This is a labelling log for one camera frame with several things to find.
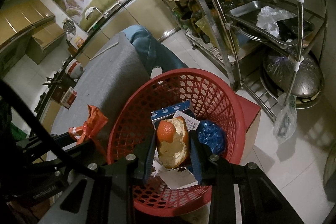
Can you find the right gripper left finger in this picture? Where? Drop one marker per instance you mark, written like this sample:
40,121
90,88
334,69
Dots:
150,146

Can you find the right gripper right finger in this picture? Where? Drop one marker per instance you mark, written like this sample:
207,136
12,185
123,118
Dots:
195,152

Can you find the orange peel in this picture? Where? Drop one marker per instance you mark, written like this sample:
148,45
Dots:
173,141

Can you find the blue small box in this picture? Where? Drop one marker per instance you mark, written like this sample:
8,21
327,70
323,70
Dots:
169,112

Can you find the red plastic wrapper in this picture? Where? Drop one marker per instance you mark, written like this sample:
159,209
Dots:
91,127

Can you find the orange white medicine box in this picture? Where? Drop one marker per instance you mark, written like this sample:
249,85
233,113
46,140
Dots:
68,98

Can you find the long white box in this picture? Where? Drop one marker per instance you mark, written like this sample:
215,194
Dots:
178,178

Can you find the red plastic trash basket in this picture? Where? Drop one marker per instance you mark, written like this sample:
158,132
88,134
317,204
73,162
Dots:
212,99

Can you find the upper kitchen cabinets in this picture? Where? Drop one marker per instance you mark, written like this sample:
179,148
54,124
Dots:
27,27

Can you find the blue crumpled bag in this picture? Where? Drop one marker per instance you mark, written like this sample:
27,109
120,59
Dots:
211,134

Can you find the grey table cloth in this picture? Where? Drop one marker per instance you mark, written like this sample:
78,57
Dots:
111,79

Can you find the black chopstick holder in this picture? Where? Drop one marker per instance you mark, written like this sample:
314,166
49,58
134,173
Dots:
60,84

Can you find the stacked red white bowls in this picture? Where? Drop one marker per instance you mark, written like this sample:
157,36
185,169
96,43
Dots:
74,69

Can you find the long white stick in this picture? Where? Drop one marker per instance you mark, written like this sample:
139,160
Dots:
103,51

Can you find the metal storage rack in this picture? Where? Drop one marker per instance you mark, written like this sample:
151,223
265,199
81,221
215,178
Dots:
260,63

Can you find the white plastic bag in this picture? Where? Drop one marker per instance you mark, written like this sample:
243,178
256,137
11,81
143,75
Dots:
268,17

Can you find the metal strainer on wall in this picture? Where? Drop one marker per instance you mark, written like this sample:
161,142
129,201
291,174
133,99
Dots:
69,26

